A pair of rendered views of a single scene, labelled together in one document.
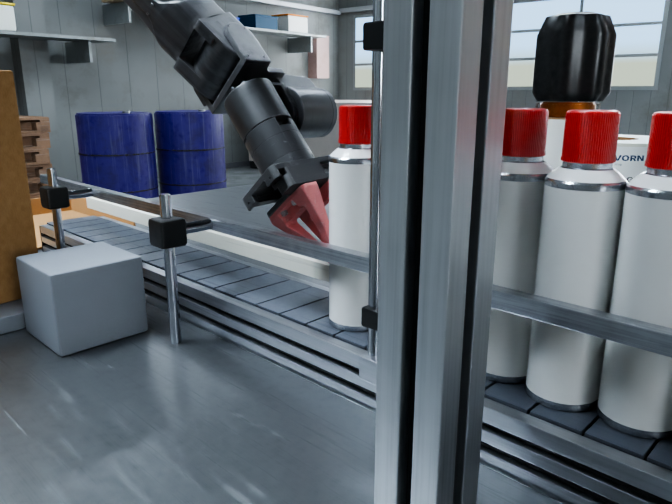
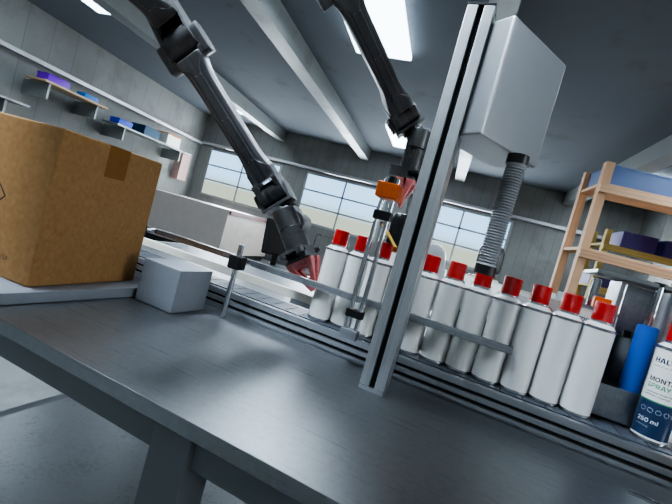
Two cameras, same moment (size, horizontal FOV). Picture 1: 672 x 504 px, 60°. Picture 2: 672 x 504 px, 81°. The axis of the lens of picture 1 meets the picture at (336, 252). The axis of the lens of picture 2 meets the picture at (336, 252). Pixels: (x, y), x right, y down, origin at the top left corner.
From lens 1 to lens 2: 0.43 m
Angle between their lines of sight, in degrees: 27
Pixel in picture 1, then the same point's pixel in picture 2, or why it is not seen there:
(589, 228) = (429, 292)
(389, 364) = (382, 321)
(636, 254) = (442, 302)
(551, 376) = (408, 341)
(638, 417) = (435, 356)
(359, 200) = (338, 267)
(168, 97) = not seen: hidden behind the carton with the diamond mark
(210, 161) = not seen: hidden behind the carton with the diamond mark
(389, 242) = (392, 282)
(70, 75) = not seen: outside the picture
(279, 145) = (299, 236)
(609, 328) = (433, 324)
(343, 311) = (319, 312)
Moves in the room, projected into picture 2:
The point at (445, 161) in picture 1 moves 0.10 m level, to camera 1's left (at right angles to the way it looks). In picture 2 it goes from (418, 262) to (367, 248)
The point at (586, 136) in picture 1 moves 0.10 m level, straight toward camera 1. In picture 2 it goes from (432, 263) to (447, 267)
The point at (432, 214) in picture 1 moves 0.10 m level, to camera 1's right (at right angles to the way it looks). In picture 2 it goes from (410, 276) to (456, 287)
